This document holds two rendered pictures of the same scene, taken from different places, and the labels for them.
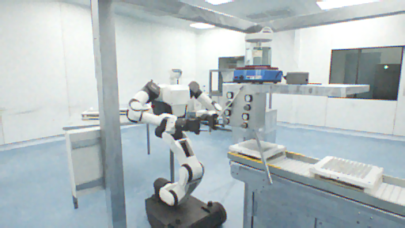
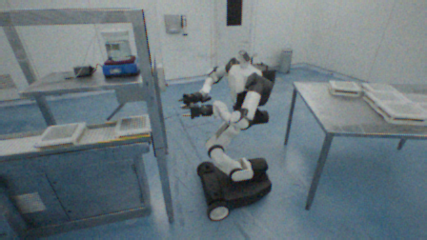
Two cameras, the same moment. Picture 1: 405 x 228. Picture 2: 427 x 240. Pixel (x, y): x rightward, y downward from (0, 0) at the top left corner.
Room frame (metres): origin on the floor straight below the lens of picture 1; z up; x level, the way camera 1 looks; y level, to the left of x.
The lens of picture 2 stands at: (2.51, -1.16, 1.66)
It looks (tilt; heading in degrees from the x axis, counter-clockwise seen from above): 29 degrees down; 121
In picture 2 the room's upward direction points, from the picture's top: 1 degrees counter-clockwise
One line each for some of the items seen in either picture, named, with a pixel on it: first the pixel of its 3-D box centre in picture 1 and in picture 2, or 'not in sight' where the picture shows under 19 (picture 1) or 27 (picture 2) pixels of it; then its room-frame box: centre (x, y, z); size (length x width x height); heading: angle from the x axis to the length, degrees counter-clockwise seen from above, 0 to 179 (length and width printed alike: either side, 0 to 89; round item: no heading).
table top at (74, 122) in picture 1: (118, 113); (390, 105); (3.01, 1.15, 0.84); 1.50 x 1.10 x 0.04; 25
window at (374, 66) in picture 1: (362, 74); not in sight; (5.32, -3.59, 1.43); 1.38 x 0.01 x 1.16; 52
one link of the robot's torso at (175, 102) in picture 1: (169, 100); (250, 85); (1.97, 0.31, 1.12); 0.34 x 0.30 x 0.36; 134
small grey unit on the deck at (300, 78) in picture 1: (295, 77); (85, 70); (1.13, -0.43, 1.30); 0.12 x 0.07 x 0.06; 44
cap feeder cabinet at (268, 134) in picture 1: (254, 129); not in sight; (4.18, -0.90, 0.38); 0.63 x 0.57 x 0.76; 52
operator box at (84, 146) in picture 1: (92, 160); (161, 77); (0.89, 0.46, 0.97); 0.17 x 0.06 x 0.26; 134
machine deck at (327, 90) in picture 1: (291, 88); (92, 80); (1.21, -0.44, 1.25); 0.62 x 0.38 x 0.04; 44
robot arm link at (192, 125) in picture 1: (190, 125); (191, 99); (1.54, 0.10, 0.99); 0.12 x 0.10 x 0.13; 76
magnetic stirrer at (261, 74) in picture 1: (256, 75); (122, 65); (1.30, -0.28, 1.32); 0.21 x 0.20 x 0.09; 134
